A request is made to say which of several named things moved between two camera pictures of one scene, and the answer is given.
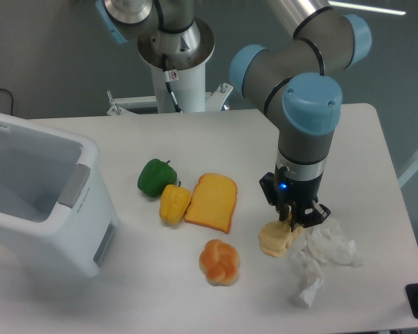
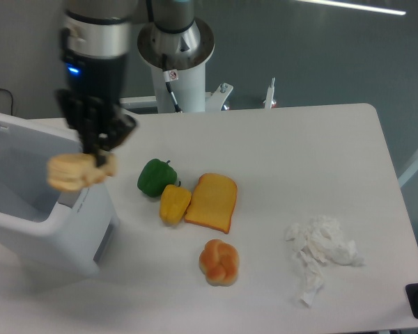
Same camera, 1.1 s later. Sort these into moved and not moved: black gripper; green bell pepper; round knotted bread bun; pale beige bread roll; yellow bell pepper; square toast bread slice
Moved: black gripper; pale beige bread roll
Not moved: square toast bread slice; green bell pepper; round knotted bread bun; yellow bell pepper
